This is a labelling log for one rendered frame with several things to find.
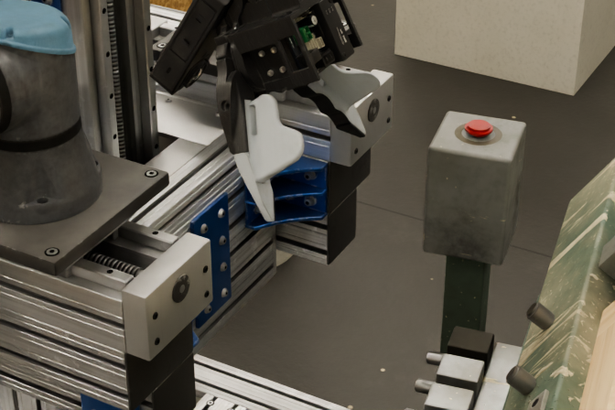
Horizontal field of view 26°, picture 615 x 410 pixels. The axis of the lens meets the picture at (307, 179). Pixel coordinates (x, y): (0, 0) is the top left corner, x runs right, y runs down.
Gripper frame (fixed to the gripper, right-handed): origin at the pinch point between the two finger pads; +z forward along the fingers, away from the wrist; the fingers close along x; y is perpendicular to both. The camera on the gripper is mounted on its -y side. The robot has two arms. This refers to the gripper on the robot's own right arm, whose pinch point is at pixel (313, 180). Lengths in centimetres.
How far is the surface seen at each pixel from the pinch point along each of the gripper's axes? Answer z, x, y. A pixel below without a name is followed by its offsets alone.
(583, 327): 42, 46, -10
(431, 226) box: 37, 72, -42
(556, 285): 43, 60, -19
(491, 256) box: 44, 74, -35
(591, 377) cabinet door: 44, 38, -6
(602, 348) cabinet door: 43, 43, -6
